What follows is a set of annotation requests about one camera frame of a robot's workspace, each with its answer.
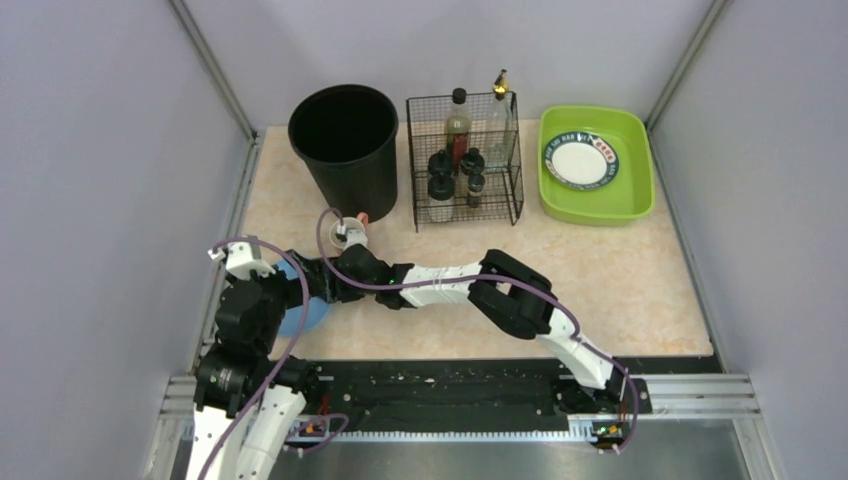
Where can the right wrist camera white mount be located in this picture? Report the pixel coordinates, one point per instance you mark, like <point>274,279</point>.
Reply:
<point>349,236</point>

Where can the dark sauce bottle black cap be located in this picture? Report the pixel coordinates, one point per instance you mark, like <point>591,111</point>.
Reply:
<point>457,127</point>

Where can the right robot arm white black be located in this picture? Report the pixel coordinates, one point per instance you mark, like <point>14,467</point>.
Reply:
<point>515,298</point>

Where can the small dark spice jar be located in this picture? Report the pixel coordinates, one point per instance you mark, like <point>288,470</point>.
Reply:
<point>475,186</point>

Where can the white plate with blue rim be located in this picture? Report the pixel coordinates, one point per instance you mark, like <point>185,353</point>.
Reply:
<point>581,160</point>

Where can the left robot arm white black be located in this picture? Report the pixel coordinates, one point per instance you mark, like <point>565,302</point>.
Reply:
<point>244,406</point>

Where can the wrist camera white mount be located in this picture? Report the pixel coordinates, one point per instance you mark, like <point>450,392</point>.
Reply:
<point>242,260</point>
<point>349,236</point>

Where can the green plastic basin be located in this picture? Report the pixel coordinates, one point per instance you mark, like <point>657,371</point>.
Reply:
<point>630,196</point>

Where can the black plastic waste bin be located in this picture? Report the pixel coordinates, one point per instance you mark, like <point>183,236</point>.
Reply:
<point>346,136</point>

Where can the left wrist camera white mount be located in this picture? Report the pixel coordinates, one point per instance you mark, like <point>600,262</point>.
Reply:
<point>242,260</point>

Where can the clear glass bottle gold cap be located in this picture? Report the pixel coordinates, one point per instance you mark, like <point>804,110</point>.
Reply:
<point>499,124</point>

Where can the spice jar black lid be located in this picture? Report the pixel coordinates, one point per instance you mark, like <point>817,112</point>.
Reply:
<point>472,162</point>
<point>441,191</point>
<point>440,164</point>

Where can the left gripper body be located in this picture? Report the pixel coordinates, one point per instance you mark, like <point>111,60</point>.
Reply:
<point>273,291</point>

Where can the pink ceramic mug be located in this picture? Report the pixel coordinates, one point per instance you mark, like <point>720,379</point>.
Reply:
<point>360,221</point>

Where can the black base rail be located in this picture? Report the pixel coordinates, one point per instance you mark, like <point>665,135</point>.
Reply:
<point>454,396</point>

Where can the black wire mesh rack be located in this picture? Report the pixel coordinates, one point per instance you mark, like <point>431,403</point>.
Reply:
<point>502,197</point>

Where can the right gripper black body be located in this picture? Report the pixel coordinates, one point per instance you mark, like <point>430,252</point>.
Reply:
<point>352,262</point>

